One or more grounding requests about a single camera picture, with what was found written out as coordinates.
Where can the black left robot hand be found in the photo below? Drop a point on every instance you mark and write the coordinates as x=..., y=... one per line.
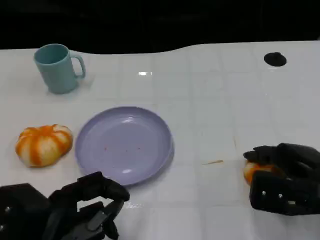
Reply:
x=95, y=185

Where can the pale green mug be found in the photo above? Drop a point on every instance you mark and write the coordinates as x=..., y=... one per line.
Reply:
x=58, y=75

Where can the lilac plate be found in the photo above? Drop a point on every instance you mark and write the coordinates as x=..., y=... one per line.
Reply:
x=125, y=145

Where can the orange and white toy bread roll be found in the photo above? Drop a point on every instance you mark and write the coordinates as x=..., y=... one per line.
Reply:
x=252, y=171
x=43, y=147

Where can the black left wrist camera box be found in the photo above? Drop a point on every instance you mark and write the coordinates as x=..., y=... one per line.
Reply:
x=20, y=202

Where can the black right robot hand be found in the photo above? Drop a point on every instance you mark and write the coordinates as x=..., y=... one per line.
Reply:
x=295, y=160

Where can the black round table grommet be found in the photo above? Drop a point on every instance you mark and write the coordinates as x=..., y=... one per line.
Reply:
x=275, y=59

